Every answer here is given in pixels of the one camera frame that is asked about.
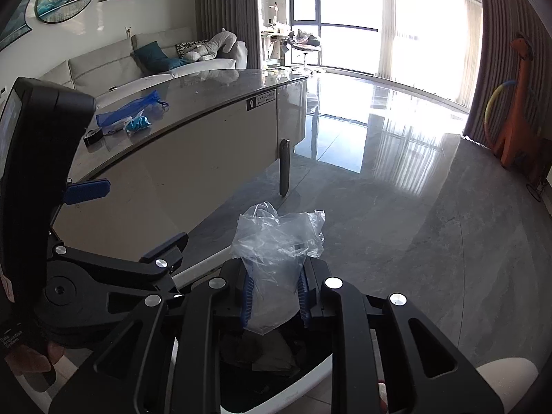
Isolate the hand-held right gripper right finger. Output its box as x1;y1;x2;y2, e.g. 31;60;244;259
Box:
297;259;505;414

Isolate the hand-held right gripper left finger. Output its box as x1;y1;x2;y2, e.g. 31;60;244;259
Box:
48;263;255;414

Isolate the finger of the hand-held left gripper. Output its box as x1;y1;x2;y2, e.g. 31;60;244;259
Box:
48;233;189;300
65;180;112;204

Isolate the clear plastic bag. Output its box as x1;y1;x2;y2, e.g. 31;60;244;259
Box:
230;202;325;336

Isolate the white trash bin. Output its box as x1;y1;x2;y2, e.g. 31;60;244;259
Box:
170;259;335;414

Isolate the person's left hand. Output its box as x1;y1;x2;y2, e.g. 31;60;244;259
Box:
4;340;65;376

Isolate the small blue wrapper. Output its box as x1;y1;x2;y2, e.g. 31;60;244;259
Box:
125;114;152;132

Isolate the blue mesh bag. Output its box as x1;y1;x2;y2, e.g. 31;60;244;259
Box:
96;90;170;128

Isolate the grey sofa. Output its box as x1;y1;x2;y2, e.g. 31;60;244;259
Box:
39;26;248;98

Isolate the grey coffee table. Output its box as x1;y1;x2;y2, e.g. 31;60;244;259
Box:
54;69;311;264

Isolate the teal pillow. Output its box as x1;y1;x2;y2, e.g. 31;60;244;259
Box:
133;41;169;72

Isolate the floral pillow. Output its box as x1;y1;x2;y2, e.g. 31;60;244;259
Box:
175;41;208;57

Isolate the grey plush toy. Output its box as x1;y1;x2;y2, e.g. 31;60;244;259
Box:
183;29;238;62

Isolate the white stool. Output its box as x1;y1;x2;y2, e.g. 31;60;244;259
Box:
474;358;540;414

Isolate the grey curtain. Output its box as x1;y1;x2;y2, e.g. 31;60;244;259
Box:
194;0;262;70

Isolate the balcony chair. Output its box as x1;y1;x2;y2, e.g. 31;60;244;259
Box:
287;30;322;70

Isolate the multicoloured hoop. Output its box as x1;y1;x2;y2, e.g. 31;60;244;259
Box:
483;80;540;147

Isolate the orange giraffe toy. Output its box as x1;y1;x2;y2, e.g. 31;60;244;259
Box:
500;32;546;169

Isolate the white sheer curtain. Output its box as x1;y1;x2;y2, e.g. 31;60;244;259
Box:
379;0;484;108

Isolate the dark brown curtain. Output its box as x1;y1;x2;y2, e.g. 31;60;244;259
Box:
462;0;552;182

